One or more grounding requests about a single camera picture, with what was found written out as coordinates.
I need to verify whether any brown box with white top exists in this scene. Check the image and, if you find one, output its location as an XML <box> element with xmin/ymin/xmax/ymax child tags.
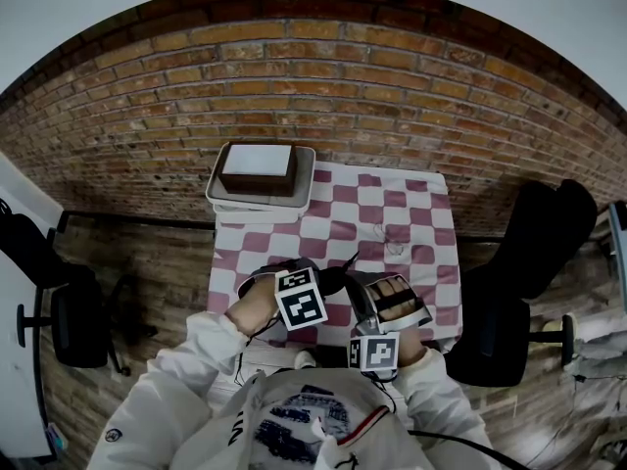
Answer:
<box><xmin>217</xmin><ymin>142</ymin><xmax>299</xmax><ymax>198</ymax></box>

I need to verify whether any thick black cable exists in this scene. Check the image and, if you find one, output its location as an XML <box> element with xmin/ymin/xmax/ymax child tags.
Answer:
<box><xmin>409</xmin><ymin>428</ymin><xmax>533</xmax><ymax>470</ymax></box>

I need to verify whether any person in white printed shirt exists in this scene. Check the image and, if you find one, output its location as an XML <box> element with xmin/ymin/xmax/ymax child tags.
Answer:
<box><xmin>87</xmin><ymin>367</ymin><xmax>491</xmax><ymax>470</ymax></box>

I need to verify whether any person's left hand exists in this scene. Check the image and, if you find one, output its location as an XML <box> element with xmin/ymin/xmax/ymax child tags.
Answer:
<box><xmin>225</xmin><ymin>277</ymin><xmax>281</xmax><ymax>337</ymax></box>

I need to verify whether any small teal pink object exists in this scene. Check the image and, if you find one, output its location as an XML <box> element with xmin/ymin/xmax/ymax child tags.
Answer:
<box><xmin>46</xmin><ymin>421</ymin><xmax>70</xmax><ymax>452</ymax></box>

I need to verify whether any white desk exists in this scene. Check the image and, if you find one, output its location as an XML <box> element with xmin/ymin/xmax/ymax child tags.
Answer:
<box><xmin>0</xmin><ymin>152</ymin><xmax>65</xmax><ymax>459</ymax></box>

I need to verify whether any thin black cord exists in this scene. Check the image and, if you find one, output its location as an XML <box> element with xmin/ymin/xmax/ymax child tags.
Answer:
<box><xmin>234</xmin><ymin>318</ymin><xmax>275</xmax><ymax>386</ymax></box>

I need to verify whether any grey table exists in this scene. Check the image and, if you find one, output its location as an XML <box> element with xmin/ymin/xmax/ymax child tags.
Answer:
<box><xmin>606</xmin><ymin>201</ymin><xmax>627</xmax><ymax>312</ymax></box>

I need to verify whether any black pouch with cord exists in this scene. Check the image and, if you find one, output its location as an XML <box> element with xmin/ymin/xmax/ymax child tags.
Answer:
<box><xmin>288</xmin><ymin>251</ymin><xmax>362</xmax><ymax>298</ymax></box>

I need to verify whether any person's left forearm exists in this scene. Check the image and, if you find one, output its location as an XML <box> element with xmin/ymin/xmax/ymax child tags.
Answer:
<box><xmin>141</xmin><ymin>305</ymin><xmax>257</xmax><ymax>401</ymax></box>

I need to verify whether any pink white checkered tablecloth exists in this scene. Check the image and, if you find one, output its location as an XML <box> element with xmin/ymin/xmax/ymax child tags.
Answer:
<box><xmin>208</xmin><ymin>160</ymin><xmax>464</xmax><ymax>352</ymax></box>

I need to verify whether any person's right hand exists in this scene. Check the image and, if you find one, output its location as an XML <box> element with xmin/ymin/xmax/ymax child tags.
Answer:
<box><xmin>366</xmin><ymin>276</ymin><xmax>418</xmax><ymax>322</ymax></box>

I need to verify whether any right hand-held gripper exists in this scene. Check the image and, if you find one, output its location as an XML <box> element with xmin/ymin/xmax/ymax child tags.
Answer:
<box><xmin>343</xmin><ymin>272</ymin><xmax>435</xmax><ymax>384</ymax></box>

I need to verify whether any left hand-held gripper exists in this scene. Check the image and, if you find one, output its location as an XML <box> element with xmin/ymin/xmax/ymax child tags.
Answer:
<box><xmin>237</xmin><ymin>265</ymin><xmax>330</xmax><ymax>333</ymax></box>

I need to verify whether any person's right forearm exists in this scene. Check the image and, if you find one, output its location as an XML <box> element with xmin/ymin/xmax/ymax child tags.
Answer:
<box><xmin>391</xmin><ymin>333</ymin><xmax>484</xmax><ymax>452</ymax></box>

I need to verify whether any white plastic tray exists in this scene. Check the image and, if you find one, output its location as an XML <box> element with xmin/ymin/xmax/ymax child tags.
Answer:
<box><xmin>213</xmin><ymin>206</ymin><xmax>308</xmax><ymax>225</ymax></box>
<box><xmin>205</xmin><ymin>144</ymin><xmax>316</xmax><ymax>213</ymax></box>

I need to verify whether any black office chair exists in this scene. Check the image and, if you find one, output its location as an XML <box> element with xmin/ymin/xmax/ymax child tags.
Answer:
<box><xmin>0</xmin><ymin>208</ymin><xmax>158</xmax><ymax>377</ymax></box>
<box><xmin>444</xmin><ymin>178</ymin><xmax>599</xmax><ymax>389</ymax></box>

